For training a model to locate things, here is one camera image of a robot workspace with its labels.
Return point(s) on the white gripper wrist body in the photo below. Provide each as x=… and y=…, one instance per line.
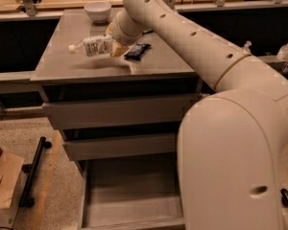
x=117, y=35

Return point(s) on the clear sanitizer bottle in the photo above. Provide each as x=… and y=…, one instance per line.
x=247, y=47
x=282, y=53

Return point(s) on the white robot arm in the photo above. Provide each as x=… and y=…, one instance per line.
x=229, y=142

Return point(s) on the brown cardboard box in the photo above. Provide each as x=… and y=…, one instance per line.
x=11, y=186

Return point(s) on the black metal bar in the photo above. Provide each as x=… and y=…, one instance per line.
x=30, y=169

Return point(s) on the grey drawer cabinet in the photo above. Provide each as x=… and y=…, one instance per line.
x=65, y=77

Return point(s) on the grey bottom drawer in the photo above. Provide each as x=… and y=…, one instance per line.
x=131, y=193

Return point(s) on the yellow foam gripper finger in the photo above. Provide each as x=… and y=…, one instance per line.
x=118, y=49

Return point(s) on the dark blue snack packet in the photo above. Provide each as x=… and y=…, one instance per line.
x=137, y=51

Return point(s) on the white ceramic bowl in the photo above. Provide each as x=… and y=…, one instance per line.
x=98, y=12

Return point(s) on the clear plastic water bottle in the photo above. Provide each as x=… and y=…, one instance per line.
x=92, y=46

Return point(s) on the grey top drawer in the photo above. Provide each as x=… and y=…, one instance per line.
x=119, y=112

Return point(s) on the grey drawer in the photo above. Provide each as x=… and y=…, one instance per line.
x=119, y=112
x=131, y=193
x=120, y=146

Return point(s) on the grey middle drawer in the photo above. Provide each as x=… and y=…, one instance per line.
x=120, y=146

